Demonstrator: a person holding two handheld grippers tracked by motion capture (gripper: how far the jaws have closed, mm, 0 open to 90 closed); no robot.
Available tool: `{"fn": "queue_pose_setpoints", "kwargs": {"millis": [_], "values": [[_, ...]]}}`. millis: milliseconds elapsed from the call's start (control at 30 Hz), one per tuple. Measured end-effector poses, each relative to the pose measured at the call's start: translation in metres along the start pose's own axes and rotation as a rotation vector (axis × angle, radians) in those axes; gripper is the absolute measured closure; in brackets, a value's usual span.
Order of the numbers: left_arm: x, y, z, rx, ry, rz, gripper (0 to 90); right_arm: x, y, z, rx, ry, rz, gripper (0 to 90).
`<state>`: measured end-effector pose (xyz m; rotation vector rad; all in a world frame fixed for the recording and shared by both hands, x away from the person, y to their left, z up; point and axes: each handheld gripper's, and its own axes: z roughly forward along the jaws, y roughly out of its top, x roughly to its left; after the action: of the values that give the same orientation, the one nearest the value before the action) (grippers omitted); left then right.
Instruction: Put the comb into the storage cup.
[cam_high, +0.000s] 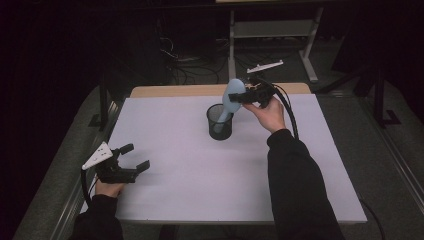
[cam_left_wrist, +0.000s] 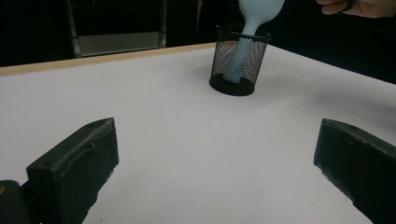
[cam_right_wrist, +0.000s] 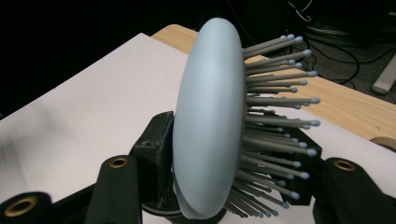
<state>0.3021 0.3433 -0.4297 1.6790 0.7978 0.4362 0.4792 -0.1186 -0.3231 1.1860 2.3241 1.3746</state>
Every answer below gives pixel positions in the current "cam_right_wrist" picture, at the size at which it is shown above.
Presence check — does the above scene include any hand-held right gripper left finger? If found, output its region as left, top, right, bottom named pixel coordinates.
left=129, top=110, right=177, bottom=213

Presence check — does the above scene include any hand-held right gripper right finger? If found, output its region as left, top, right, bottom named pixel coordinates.
left=276, top=125, right=324, bottom=206

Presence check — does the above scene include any light blue hairbrush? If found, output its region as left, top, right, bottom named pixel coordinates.
left=172, top=17, right=321, bottom=220

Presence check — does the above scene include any white metal stand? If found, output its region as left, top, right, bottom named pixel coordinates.
left=371, top=52, right=396, bottom=96

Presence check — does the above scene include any tangle of black floor cables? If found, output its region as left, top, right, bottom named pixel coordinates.
left=279, top=0, right=396, bottom=87

